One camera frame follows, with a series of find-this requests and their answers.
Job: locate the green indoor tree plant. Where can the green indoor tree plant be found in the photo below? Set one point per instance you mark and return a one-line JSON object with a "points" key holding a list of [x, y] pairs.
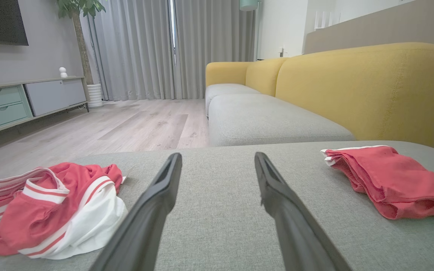
{"points": [[81, 37]]}

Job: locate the white slatted rack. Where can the white slatted rack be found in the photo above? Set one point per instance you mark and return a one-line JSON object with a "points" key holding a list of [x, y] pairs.
{"points": [[326, 20]]}

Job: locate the grey television cabinet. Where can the grey television cabinet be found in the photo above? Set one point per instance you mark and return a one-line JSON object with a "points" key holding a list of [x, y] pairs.
{"points": [[57, 96]]}

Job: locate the red shorts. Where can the red shorts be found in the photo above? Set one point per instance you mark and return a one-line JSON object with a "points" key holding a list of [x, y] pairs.
{"points": [[398, 180]]}

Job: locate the grey sofa seat cushion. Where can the grey sofa seat cushion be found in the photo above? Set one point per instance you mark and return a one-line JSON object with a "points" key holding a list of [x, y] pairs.
{"points": [[269, 120], [224, 90]]}

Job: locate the yellow sofa backrest cushion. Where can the yellow sofa backrest cushion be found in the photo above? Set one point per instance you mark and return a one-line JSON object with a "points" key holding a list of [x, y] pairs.
{"points": [[262, 75], [352, 94]]}

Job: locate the yellow sofa armrest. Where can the yellow sofa armrest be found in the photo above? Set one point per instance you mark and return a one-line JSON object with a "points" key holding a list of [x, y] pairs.
{"points": [[224, 73]]}

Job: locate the red and white shirt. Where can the red and white shirt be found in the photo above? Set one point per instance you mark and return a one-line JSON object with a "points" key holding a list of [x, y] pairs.
{"points": [[51, 210]]}

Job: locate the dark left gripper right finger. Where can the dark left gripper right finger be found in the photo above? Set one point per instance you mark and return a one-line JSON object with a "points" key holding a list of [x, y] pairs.
{"points": [[296, 233]]}

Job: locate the beige partition panel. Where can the beige partition panel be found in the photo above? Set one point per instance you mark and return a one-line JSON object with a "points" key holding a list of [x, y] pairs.
{"points": [[382, 26]]}

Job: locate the teal lamp shade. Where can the teal lamp shade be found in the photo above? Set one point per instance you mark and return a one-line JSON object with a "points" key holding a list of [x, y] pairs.
{"points": [[248, 4]]}

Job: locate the large grey sofa ottoman cushion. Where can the large grey sofa ottoman cushion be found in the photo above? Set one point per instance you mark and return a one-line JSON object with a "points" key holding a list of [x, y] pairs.
{"points": [[220, 226]]}

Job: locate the small white figurine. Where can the small white figurine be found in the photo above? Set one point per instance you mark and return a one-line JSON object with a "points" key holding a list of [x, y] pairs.
{"points": [[63, 72]]}

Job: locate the grey curtain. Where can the grey curtain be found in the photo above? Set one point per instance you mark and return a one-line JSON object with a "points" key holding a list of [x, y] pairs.
{"points": [[134, 49], [213, 37]]}

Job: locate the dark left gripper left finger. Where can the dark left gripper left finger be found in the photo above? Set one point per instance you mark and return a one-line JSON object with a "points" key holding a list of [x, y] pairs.
{"points": [[141, 218]]}

